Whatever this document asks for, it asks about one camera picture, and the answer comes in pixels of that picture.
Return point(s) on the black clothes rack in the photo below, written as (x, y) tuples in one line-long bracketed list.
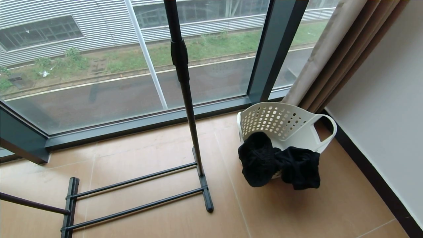
[(185, 86)]

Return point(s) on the heap of clothes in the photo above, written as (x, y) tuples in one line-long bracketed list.
[(261, 162)]

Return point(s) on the white laundry basket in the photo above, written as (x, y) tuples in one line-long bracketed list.
[(297, 132)]

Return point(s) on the window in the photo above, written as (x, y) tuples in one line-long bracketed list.
[(99, 99)]

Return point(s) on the beige curtain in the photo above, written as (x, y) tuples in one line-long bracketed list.
[(333, 59)]

